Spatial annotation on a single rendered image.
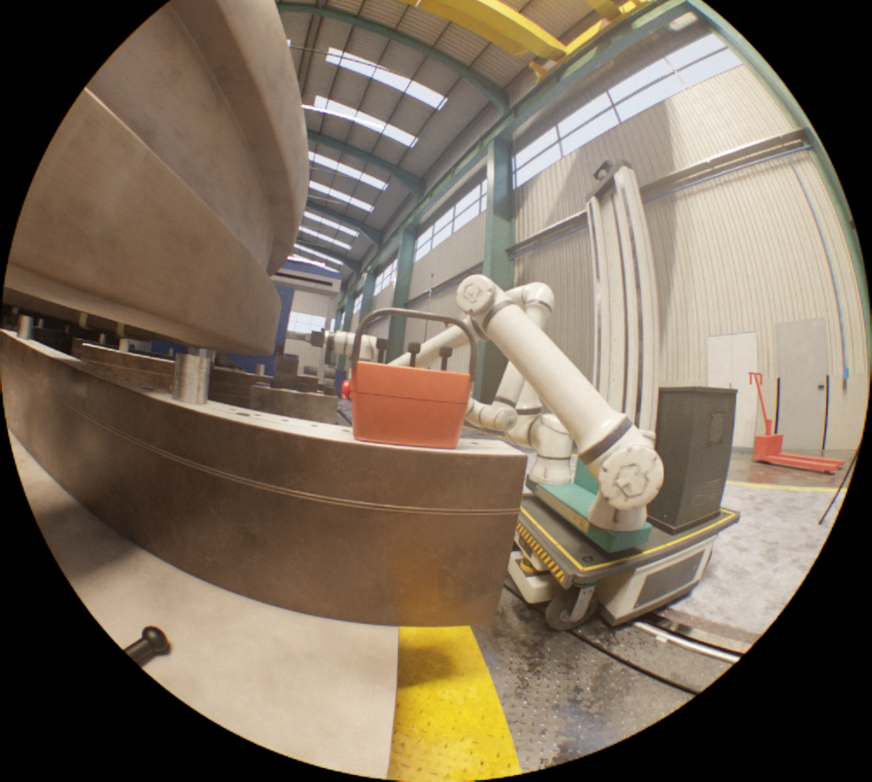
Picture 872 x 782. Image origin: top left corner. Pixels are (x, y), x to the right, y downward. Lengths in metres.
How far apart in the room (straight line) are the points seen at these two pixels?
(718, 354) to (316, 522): 5.92
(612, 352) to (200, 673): 1.49
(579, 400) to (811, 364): 5.96
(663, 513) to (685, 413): 0.37
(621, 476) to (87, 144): 1.12
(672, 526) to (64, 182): 1.65
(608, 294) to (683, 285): 5.73
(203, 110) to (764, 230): 7.39
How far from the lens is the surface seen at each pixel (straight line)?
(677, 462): 1.17
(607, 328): 1.31
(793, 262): 6.90
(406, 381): 0.45
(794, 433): 6.40
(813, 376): 6.44
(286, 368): 1.60
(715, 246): 7.15
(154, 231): 0.66
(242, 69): 0.98
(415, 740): 0.85
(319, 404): 1.50
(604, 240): 1.46
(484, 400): 9.41
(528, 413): 1.35
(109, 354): 2.51
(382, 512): 0.50
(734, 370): 5.90
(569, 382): 0.71
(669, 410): 1.20
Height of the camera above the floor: 0.79
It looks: 8 degrees up
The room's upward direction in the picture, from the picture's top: 6 degrees clockwise
